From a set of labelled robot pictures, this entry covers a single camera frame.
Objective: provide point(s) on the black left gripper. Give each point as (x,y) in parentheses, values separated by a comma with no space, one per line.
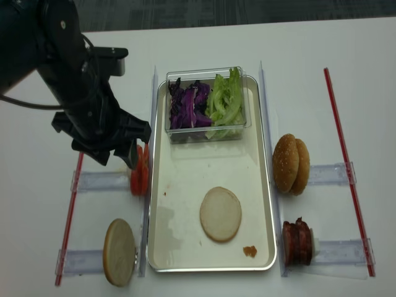
(92,116)

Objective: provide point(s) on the golden bun bottom half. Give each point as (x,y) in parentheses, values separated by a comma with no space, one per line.
(220,214)

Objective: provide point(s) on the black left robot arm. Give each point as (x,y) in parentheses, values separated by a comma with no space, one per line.
(45,36)

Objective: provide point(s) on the left tomato slice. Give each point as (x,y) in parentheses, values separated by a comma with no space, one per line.
(135,180)

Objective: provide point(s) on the tomato slice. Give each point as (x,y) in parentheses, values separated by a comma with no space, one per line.
(135,180)
(144,174)

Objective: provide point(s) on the right tomato slice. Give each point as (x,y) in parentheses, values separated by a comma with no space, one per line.
(144,174)

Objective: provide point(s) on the green lettuce leaves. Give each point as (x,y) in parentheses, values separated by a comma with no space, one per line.
(225,107)

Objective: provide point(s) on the left meat patty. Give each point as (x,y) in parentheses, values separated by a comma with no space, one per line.
(290,233)

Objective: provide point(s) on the meat patty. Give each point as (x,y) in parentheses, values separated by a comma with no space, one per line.
(290,233)
(305,242)

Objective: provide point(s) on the right meat patty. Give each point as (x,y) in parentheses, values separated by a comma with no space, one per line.
(305,242)

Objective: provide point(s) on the white meat support block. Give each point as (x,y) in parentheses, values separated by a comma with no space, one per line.
(316,248)

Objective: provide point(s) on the upper left clear holder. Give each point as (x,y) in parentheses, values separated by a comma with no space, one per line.
(85,181)

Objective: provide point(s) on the clear holder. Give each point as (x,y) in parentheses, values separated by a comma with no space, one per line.
(341,174)
(341,252)
(79,262)
(85,181)

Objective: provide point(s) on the purple cabbage shreds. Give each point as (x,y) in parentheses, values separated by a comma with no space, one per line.
(188,105)

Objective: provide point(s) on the pale bun bottom half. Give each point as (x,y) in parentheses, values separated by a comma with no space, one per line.
(119,253)

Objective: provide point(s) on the white metal tray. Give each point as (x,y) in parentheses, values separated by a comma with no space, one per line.
(183,174)

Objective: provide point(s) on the clear plastic salad container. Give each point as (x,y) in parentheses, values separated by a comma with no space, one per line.
(206,76)

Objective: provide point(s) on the lower left clear holder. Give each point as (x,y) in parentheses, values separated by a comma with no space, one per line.
(79,262)

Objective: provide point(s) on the left red tape strip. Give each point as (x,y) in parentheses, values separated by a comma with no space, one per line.
(67,229)

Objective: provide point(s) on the red tape strip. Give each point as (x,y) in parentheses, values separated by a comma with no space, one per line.
(359,217)
(67,229)

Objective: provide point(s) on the orange sauce blob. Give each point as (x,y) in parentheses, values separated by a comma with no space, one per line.
(250,251)

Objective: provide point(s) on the sesame bun top front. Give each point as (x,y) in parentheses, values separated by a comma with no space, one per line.
(285,161)

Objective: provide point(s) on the bun top rear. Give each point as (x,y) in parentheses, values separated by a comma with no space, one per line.
(303,169)

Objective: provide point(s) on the upper right clear holder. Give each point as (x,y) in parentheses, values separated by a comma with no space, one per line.
(341,174)

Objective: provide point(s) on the lower right clear holder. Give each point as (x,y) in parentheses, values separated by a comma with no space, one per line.
(341,252)

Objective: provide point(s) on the right red tape strip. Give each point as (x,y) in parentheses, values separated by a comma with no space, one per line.
(359,217)

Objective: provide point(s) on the left long clear rail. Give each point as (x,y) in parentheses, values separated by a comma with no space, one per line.
(147,198)

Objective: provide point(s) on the long clear rail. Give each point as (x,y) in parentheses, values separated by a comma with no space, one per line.
(147,198)
(265,107)

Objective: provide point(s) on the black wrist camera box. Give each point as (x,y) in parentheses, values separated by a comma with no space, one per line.
(111,61)

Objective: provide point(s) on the right long clear rail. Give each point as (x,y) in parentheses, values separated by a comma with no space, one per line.
(265,107)

